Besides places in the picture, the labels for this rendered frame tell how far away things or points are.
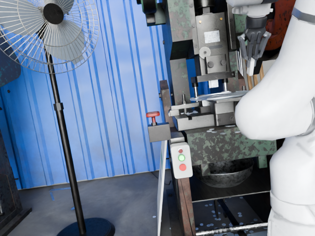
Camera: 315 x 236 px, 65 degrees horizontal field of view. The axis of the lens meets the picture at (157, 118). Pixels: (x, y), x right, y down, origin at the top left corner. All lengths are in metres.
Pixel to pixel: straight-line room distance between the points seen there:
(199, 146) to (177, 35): 0.52
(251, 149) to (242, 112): 0.66
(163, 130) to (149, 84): 1.40
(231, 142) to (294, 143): 0.54
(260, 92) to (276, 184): 0.21
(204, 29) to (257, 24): 0.31
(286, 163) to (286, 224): 0.13
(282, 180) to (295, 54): 0.27
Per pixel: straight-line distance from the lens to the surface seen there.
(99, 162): 2.59
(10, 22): 1.42
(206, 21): 1.27
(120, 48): 2.46
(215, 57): 1.22
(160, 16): 1.44
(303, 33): 0.49
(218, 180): 1.28
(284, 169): 0.60
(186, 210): 1.14
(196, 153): 1.11
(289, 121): 0.53
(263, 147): 1.20
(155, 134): 1.06
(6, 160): 2.22
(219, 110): 1.16
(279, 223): 0.65
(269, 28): 1.56
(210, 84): 1.31
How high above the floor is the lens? 0.88
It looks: 8 degrees down
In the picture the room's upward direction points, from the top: 8 degrees counter-clockwise
